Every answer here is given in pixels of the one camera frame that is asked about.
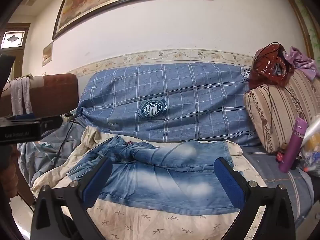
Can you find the wooden framed panel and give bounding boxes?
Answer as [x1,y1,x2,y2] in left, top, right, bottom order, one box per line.
[282,0,320,63]

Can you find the blue denim pants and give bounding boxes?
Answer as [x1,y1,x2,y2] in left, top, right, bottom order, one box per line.
[67,134,244,213]

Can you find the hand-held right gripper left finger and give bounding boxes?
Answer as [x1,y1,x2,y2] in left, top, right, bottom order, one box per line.
[30,157,114,240]

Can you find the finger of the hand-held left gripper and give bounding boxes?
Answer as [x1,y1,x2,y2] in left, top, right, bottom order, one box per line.
[37,116,62,131]

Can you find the small brown bottle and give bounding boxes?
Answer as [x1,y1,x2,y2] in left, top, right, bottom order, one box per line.
[276,142,288,163]

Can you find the grey hanging cloth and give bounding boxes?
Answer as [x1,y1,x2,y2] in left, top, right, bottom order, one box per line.
[10,77,33,114]

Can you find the cream leaf-print blanket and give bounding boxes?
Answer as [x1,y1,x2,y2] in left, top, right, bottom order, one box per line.
[31,126,267,240]

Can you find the purple thermos bottle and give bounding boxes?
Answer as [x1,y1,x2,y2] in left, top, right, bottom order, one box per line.
[279,117,308,173]

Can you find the clear plastic bag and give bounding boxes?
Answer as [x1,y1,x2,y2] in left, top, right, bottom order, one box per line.
[300,116,320,177]

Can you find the brown armchair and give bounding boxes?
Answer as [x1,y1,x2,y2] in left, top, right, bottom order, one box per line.
[0,73,80,120]

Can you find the grey-blue patterned blanket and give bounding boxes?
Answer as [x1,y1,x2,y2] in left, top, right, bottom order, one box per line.
[19,119,87,184]

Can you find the purple cloth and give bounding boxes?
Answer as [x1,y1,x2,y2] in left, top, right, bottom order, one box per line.
[285,46,320,80]

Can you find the stained glass transom window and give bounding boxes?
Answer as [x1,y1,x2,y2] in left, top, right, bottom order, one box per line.
[0,30,27,49]

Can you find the striped beige cushion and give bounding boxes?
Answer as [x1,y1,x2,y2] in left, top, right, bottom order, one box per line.
[244,69,320,154]

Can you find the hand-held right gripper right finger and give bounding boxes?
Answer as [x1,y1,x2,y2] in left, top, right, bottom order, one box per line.
[214,157,297,240]

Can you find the brown bag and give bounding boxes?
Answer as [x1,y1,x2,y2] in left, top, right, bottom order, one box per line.
[249,42,295,89]

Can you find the blue plaid sheet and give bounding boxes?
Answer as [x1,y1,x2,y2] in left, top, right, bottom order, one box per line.
[76,62,262,147]

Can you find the small wall picture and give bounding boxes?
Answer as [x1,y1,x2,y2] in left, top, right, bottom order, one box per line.
[42,42,53,67]

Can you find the grey-blue seat sheet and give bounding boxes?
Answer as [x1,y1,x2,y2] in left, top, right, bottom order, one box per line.
[241,145,314,228]

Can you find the black cable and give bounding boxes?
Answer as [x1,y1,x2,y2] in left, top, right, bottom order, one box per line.
[54,116,80,167]

